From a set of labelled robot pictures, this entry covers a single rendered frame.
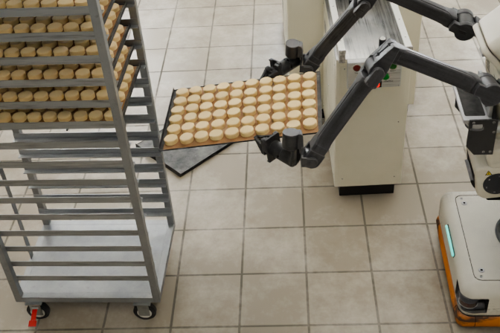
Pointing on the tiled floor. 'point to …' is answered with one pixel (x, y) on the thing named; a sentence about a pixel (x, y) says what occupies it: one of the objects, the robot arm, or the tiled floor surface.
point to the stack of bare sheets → (186, 156)
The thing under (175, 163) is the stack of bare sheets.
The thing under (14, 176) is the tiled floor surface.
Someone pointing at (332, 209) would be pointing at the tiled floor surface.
